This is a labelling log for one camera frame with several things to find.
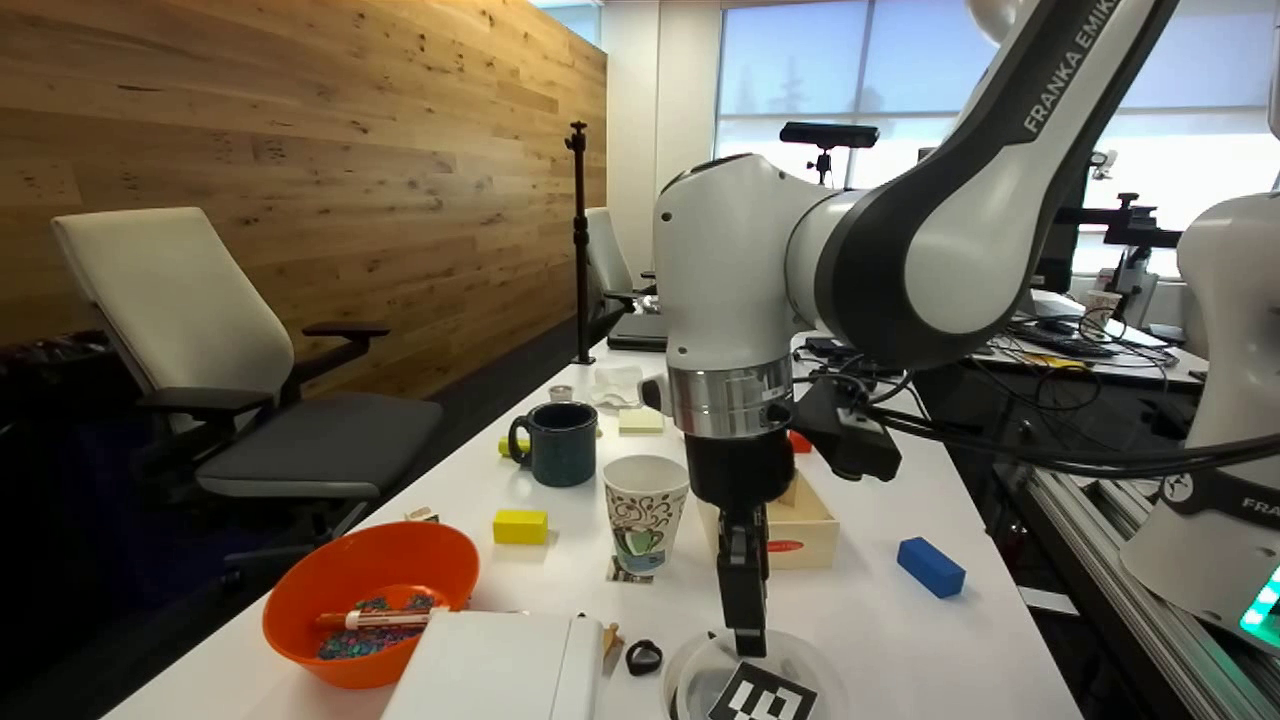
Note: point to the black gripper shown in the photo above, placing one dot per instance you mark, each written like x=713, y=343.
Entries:
x=743, y=464

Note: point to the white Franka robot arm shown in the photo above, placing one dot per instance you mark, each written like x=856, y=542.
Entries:
x=962, y=227

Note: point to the clear round plastic container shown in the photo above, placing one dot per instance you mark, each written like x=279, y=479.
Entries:
x=684, y=702

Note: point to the open wooden box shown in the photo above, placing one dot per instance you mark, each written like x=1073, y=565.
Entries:
x=807, y=533

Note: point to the patterned paper cup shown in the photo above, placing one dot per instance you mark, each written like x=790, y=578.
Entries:
x=647, y=514

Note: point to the small black pebble-shaped object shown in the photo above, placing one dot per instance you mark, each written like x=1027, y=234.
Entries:
x=647, y=659

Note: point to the red cube block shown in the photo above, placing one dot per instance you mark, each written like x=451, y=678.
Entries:
x=798, y=441

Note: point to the small orange brown clip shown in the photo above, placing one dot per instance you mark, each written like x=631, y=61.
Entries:
x=609, y=649

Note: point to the pale yellow sponge pad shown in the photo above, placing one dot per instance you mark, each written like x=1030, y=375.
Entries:
x=641, y=423

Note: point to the blue rectangular block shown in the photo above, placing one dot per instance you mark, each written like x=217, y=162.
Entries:
x=928, y=565

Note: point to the dark blue mug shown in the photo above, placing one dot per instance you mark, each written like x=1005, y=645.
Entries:
x=563, y=447

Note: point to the yellow rectangular block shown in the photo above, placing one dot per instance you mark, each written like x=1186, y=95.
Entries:
x=520, y=527

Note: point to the flat white box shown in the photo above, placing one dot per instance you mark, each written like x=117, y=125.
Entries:
x=494, y=665

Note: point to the dark laptop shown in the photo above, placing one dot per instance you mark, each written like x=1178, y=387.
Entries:
x=639, y=329

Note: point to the black tripod pole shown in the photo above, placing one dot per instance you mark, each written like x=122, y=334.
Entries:
x=582, y=267

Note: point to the marker pen in bowl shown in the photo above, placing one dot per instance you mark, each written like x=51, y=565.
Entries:
x=381, y=618

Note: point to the orange plastic bowl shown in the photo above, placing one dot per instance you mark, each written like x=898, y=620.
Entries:
x=365, y=562

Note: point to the white and grey office chair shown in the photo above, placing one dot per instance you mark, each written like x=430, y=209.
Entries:
x=173, y=305

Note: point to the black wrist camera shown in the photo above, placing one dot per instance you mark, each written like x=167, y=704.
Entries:
x=845, y=434

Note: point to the aluminium rail with black base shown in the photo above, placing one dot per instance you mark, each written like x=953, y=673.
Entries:
x=1135, y=601

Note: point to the black camera on stand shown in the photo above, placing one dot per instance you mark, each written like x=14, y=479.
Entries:
x=827, y=135

